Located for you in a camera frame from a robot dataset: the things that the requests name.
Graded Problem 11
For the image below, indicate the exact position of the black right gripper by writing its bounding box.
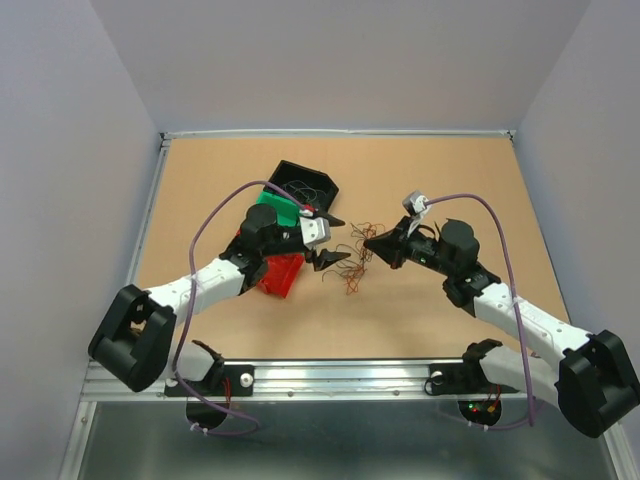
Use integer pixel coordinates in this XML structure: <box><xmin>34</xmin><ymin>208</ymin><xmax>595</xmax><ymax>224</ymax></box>
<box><xmin>362</xmin><ymin>216</ymin><xmax>455</xmax><ymax>277</ymax></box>

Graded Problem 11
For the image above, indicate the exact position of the thin wire bundle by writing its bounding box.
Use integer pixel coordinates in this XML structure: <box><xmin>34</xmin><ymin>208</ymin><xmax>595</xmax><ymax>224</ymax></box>
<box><xmin>319</xmin><ymin>219</ymin><xmax>389</xmax><ymax>296</ymax></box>

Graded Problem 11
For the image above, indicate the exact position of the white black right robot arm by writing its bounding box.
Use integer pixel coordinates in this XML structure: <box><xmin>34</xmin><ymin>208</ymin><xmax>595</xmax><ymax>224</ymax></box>
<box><xmin>364</xmin><ymin>218</ymin><xmax>639</xmax><ymax>438</ymax></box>

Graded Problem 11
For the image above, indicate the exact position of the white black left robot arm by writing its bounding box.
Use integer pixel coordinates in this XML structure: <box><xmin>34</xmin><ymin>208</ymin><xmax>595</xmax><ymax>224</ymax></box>
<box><xmin>88</xmin><ymin>204</ymin><xmax>345</xmax><ymax>394</ymax></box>

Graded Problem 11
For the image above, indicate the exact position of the green plastic bin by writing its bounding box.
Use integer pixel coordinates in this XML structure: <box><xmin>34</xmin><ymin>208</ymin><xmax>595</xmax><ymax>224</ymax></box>
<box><xmin>256</xmin><ymin>187</ymin><xmax>306</xmax><ymax>227</ymax></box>

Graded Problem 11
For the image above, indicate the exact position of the black plastic bin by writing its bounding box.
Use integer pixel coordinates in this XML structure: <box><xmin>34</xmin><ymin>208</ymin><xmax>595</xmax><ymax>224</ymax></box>
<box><xmin>269</xmin><ymin>160</ymin><xmax>339</xmax><ymax>211</ymax></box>

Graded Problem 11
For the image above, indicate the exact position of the red plastic bin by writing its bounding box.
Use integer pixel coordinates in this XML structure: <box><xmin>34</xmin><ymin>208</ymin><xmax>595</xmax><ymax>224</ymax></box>
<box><xmin>257</xmin><ymin>254</ymin><xmax>305</xmax><ymax>298</ymax></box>

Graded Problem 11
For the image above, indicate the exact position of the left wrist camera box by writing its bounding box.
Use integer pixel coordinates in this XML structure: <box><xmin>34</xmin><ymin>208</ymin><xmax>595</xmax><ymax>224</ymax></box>
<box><xmin>299</xmin><ymin>207</ymin><xmax>331</xmax><ymax>250</ymax></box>

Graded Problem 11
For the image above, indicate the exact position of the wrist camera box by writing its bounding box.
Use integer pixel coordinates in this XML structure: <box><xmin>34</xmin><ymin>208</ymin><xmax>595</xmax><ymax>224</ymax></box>
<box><xmin>299</xmin><ymin>207</ymin><xmax>331</xmax><ymax>250</ymax></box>
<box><xmin>402</xmin><ymin>190</ymin><xmax>431</xmax><ymax>236</ymax></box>

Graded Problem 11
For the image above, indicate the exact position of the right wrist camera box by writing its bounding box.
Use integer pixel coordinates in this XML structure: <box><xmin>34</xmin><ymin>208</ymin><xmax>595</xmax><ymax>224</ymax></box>
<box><xmin>402</xmin><ymin>190</ymin><xmax>431</xmax><ymax>236</ymax></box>

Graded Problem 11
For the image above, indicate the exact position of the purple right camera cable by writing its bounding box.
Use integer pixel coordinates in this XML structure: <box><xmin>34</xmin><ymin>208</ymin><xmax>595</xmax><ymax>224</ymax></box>
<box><xmin>422</xmin><ymin>192</ymin><xmax>544</xmax><ymax>431</ymax></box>

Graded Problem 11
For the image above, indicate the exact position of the aluminium mounting rail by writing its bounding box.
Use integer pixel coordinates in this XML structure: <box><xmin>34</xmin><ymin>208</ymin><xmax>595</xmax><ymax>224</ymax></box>
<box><xmin>79</xmin><ymin>355</ymin><xmax>616</xmax><ymax>403</ymax></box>

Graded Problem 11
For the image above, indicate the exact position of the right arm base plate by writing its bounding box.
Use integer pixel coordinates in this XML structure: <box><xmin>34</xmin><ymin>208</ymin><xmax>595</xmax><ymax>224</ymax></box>
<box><xmin>423</xmin><ymin>362</ymin><xmax>516</xmax><ymax>396</ymax></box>

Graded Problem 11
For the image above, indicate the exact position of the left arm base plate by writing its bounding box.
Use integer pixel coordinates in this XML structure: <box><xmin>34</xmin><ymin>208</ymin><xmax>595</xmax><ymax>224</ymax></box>
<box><xmin>186</xmin><ymin>363</ymin><xmax>255</xmax><ymax>398</ymax></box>

